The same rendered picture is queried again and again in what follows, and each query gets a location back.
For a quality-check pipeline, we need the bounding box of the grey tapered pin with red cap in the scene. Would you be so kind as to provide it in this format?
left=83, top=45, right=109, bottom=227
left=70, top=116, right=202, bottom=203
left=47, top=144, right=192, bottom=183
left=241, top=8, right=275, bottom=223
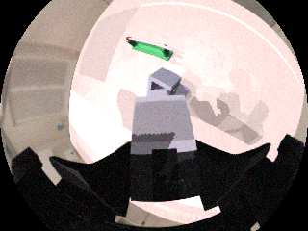
left=126, top=38, right=173, bottom=51

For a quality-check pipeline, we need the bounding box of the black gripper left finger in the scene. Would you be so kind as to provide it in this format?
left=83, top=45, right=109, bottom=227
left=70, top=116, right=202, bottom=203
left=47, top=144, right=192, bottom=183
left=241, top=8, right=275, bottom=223
left=49, top=142, right=131, bottom=217

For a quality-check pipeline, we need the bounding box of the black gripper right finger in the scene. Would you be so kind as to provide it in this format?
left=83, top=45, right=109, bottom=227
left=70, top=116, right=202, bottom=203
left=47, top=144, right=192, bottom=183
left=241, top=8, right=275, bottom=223
left=195, top=140, right=270, bottom=211

